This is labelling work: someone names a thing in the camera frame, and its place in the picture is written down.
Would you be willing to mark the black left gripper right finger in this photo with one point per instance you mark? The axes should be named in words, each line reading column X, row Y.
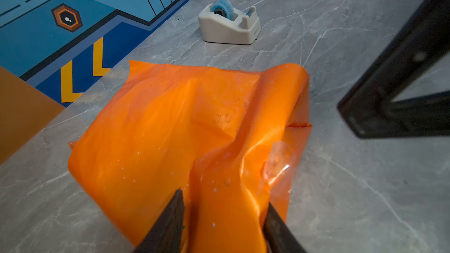
column 278, row 236

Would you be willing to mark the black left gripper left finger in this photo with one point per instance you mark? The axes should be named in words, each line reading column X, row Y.
column 165, row 236

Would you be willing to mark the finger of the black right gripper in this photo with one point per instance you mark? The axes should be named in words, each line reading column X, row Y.
column 369, row 108

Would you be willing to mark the clear adhesive tape strip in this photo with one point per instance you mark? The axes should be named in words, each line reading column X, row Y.
column 280, row 166

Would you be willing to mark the yellow wrapping paper sheet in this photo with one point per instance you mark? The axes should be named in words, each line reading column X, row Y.
column 205, row 131

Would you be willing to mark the white tape dispenser blue roll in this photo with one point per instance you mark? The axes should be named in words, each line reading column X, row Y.
column 220, row 22

